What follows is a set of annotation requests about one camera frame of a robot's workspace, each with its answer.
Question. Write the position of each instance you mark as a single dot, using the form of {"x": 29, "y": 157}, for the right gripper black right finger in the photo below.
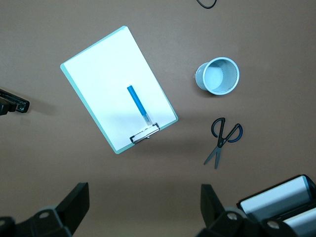
{"x": 214, "y": 212}

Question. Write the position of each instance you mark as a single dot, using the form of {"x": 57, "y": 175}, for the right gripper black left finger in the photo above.
{"x": 71, "y": 207}

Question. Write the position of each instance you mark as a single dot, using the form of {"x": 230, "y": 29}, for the black stapler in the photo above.
{"x": 19, "y": 103}

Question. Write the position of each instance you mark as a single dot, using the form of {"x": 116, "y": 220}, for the blue marker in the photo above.
{"x": 137, "y": 101}

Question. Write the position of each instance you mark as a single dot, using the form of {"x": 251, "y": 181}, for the black stacked document tray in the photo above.
{"x": 307, "y": 184}

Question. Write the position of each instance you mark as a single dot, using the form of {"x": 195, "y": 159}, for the teal clipboard with metal clip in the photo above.
{"x": 145, "y": 133}

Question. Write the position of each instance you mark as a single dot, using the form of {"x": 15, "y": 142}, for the white paper sheet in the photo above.
{"x": 103, "y": 81}
{"x": 271, "y": 197}
{"x": 303, "y": 224}

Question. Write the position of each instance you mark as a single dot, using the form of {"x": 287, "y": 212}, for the black and blue scissors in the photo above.
{"x": 219, "y": 143}

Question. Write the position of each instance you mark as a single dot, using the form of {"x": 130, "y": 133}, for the light blue mesh pen cup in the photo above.
{"x": 217, "y": 79}

